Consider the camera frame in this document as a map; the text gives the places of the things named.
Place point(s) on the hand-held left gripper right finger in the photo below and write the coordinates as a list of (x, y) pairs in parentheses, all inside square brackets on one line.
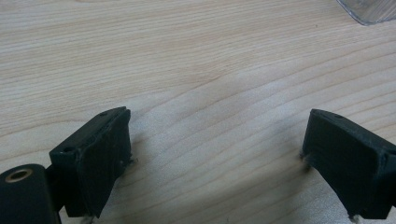
[(348, 161)]

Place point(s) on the clear plastic container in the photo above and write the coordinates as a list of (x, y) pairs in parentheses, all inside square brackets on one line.
[(369, 11)]

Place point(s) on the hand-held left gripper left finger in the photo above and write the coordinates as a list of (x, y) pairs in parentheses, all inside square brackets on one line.
[(93, 161)]

